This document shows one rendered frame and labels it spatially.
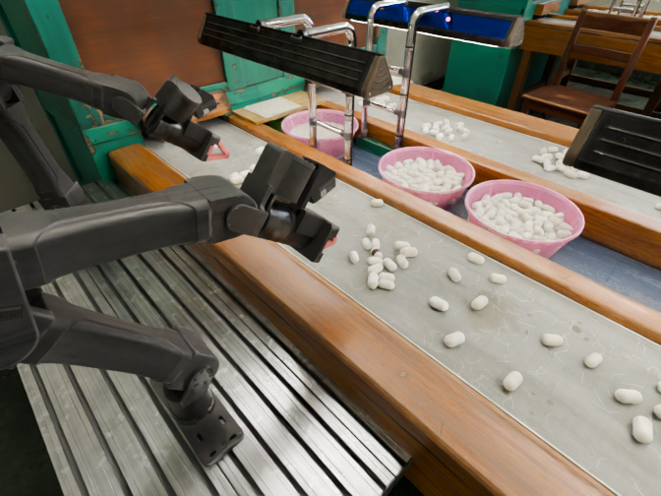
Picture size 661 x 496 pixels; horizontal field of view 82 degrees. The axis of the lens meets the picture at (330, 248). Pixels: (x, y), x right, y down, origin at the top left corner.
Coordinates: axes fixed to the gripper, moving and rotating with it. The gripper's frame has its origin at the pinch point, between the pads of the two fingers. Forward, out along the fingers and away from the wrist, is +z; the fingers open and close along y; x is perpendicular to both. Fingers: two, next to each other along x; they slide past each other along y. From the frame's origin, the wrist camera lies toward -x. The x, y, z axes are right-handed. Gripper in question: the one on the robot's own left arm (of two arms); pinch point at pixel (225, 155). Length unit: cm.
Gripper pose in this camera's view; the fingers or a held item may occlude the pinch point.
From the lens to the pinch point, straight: 100.5
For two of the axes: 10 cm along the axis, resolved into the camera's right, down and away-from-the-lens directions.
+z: 5.5, 1.6, 8.2
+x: -4.7, 8.7, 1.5
